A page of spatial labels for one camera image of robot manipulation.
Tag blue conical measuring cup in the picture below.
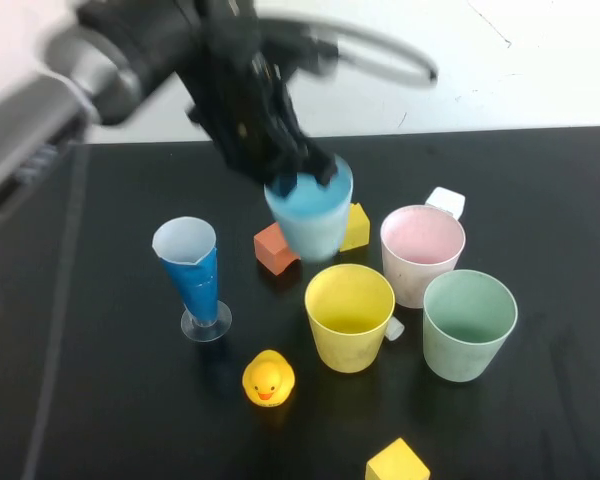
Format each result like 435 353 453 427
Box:
152 216 233 343

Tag yellow wooden cube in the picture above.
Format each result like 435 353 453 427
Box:
365 436 431 480
338 202 371 253

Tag light blue plastic cup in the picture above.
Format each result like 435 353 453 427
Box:
263 157 355 262

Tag white cube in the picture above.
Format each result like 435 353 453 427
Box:
424 186 466 219

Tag green plastic cup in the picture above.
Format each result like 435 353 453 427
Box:
422 269 519 384

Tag yellow plastic cup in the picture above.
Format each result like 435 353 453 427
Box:
304 263 396 374

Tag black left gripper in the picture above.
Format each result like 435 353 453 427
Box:
179 0 342 197

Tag pink plastic cup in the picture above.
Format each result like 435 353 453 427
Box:
379 204 467 309

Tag orange wooden block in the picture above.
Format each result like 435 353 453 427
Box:
253 222 301 276

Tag black cable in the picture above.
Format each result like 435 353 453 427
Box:
257 14 440 86

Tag yellow rubber duck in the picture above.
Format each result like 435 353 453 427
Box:
241 349 297 407

